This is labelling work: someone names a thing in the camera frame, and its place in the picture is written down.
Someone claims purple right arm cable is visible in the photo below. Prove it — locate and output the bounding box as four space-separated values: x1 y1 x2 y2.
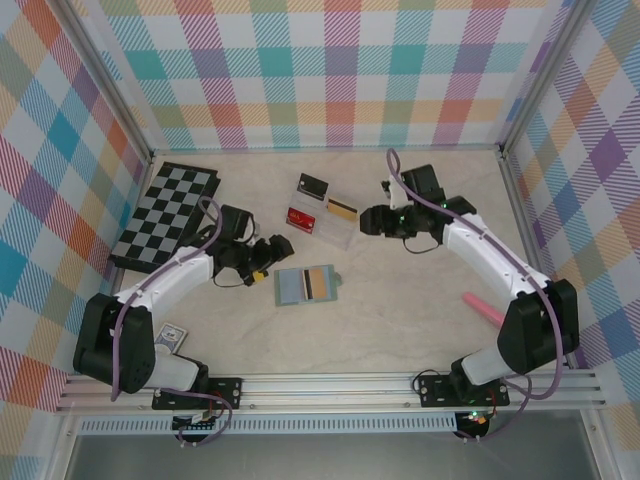
385 148 564 444

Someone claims small circuit board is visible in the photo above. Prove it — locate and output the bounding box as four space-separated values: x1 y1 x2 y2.
172 412 224 434
459 409 494 430

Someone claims aluminium frame post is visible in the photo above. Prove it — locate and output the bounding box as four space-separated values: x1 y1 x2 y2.
58 0 156 166
497 0 596 160

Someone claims gold card with black stripe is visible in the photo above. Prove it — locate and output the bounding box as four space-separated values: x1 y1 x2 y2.
326 198 359 224
298 268 331 303

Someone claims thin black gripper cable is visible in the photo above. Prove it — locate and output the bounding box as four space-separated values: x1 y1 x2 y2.
213 267 257 290
402 234 445 256

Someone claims aluminium side rail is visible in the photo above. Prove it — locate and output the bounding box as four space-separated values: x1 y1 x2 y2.
499 149 574 371
62 152 155 381

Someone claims aluminium rear rail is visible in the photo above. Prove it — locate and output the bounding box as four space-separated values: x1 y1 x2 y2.
149 144 506 154

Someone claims red card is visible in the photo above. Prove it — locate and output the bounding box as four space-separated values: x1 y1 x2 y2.
285 206 317 235

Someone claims clear acrylic card stand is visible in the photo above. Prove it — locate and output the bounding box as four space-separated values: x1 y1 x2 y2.
287 187 361 251

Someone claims thin black right gripper cable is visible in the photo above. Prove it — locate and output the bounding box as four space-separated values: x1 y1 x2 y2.
402 234 445 256

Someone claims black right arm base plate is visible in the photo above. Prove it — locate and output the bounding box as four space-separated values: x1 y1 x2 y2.
416 372 511 409

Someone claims thin black left gripper cable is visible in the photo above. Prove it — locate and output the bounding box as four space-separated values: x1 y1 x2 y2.
213 267 257 290

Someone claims pink toy microphone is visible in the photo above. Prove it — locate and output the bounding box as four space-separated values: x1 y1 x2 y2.
462 291 504 326

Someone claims mint green card holder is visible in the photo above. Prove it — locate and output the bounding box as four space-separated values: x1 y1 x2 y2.
272 263 344 308

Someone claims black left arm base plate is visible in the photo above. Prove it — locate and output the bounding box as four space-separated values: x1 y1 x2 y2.
151 377 245 411

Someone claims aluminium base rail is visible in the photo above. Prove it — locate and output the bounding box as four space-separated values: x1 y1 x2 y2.
55 368 609 414

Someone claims blue playing card box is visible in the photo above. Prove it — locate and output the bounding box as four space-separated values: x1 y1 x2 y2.
153 323 191 352

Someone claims white slotted cable duct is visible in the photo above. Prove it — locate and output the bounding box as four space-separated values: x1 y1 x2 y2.
78 417 460 436

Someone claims black and grey chessboard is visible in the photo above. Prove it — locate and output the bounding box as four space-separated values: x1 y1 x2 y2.
108 161 222 274

